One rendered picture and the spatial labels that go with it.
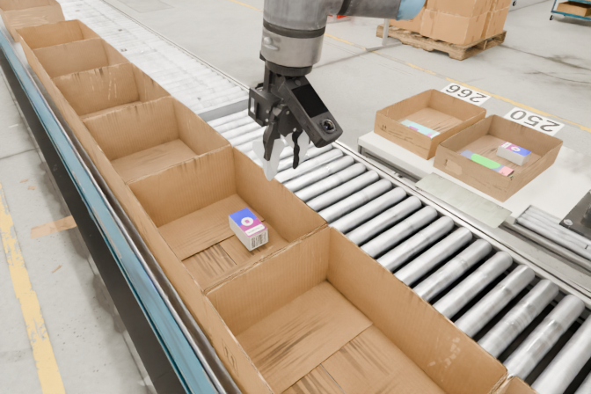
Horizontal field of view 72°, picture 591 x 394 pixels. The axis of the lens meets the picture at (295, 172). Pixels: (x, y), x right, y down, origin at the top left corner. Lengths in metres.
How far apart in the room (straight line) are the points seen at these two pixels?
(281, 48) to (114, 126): 0.90
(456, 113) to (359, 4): 1.44
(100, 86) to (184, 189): 0.79
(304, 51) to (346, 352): 0.57
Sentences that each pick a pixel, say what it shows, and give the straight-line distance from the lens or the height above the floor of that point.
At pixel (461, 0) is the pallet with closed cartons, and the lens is 5.08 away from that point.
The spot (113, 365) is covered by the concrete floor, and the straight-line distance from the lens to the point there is 2.01.
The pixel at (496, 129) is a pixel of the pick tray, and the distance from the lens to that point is 1.89.
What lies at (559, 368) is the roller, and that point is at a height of 0.75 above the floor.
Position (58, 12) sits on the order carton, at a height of 1.01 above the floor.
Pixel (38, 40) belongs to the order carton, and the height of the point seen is 0.98.
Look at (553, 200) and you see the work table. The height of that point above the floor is 0.75.
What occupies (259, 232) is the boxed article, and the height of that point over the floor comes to 0.93.
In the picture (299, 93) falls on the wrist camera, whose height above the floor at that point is 1.37.
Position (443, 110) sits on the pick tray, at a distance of 2.02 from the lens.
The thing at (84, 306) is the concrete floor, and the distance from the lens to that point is 2.25.
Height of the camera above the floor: 1.62
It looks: 35 degrees down
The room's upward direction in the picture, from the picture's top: straight up
